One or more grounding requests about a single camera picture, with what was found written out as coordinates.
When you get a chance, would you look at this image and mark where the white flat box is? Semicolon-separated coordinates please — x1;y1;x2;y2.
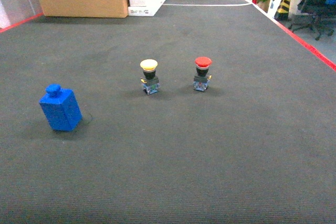
128;0;166;17

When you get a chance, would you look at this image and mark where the red mushroom push button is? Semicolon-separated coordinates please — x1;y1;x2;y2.
193;56;212;92

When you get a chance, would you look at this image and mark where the blue block part with knob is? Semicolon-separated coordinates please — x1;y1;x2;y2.
39;84;82;132

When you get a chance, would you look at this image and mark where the yellow mushroom push button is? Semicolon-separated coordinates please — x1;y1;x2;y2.
140;59;160;95

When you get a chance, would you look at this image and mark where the black office chair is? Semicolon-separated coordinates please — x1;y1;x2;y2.
288;0;335;40

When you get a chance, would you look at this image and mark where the yellow black striped post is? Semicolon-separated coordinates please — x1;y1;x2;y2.
277;0;291;14

